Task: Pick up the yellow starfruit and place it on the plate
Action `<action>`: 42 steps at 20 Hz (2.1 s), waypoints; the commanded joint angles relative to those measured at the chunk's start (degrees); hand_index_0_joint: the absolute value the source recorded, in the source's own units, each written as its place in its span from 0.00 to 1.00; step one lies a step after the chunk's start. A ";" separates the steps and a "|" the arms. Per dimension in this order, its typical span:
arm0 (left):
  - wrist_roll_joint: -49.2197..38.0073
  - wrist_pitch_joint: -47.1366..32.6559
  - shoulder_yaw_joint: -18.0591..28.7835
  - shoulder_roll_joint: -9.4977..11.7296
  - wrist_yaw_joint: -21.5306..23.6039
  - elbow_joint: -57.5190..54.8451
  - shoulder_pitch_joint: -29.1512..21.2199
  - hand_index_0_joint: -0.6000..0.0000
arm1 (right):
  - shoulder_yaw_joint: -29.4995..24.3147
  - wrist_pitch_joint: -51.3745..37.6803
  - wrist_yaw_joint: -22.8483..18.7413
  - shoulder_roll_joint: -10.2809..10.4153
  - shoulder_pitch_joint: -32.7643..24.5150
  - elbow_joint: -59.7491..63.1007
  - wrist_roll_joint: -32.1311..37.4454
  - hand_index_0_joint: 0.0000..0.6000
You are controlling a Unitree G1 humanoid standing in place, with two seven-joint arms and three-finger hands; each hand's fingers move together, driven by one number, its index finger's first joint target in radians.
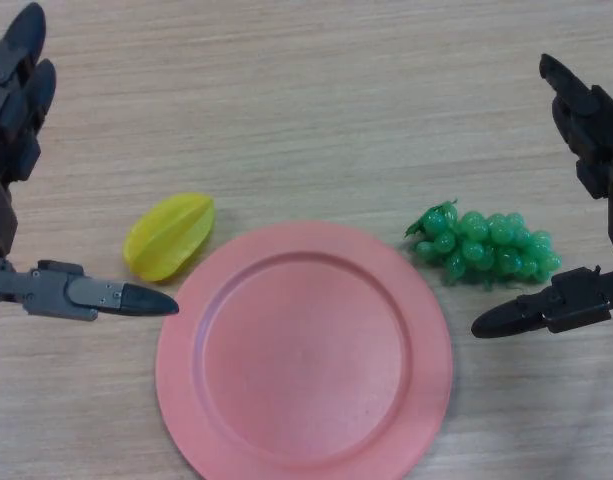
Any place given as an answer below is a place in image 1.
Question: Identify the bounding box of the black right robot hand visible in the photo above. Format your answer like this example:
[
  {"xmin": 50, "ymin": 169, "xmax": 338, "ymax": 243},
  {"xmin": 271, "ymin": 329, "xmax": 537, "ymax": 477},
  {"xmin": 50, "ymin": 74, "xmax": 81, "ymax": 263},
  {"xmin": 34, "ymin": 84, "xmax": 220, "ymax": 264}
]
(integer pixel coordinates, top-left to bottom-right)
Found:
[{"xmin": 470, "ymin": 53, "xmax": 613, "ymax": 341}]

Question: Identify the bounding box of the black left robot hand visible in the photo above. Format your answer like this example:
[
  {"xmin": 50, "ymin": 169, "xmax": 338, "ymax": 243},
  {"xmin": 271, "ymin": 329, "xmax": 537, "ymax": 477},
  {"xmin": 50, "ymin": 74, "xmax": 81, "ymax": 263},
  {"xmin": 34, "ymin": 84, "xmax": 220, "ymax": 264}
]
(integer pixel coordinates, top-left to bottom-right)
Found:
[{"xmin": 0, "ymin": 2, "xmax": 181, "ymax": 322}]

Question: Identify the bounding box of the yellow starfruit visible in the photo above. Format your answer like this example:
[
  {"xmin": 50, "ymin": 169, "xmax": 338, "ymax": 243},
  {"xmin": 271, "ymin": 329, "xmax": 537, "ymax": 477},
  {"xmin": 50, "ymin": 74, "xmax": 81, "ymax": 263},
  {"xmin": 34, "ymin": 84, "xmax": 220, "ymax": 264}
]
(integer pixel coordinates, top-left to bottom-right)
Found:
[{"xmin": 122, "ymin": 192, "xmax": 217, "ymax": 285}]

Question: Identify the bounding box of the pink round plate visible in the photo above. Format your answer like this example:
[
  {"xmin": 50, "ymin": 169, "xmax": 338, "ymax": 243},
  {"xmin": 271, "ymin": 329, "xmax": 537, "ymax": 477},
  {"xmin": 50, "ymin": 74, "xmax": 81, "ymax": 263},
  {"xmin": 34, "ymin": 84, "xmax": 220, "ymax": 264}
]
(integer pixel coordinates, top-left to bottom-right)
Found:
[{"xmin": 154, "ymin": 221, "xmax": 455, "ymax": 480}]

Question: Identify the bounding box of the green grape bunch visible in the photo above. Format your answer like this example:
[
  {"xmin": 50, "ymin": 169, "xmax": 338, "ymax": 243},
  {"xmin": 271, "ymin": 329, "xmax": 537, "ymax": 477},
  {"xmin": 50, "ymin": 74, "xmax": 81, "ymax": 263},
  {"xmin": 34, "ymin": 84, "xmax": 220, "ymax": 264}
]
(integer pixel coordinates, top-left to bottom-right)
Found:
[{"xmin": 404, "ymin": 199, "xmax": 563, "ymax": 291}]

